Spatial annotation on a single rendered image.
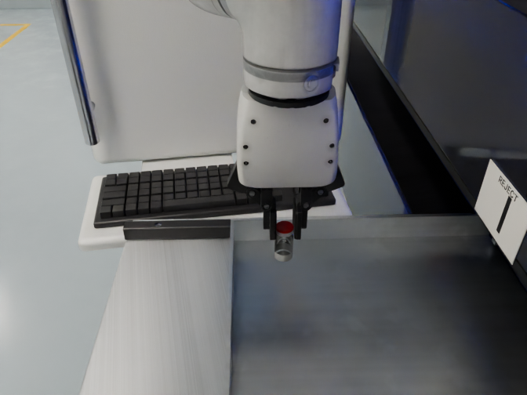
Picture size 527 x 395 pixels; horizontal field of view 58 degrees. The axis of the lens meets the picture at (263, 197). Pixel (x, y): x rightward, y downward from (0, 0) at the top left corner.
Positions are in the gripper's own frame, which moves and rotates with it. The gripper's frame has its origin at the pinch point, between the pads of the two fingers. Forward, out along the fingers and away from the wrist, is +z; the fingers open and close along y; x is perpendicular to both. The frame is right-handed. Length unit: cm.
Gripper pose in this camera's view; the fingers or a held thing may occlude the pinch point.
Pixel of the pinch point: (285, 218)
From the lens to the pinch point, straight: 53.3
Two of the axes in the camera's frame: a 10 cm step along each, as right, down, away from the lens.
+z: 0.0, 8.2, 5.8
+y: -10.0, 0.2, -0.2
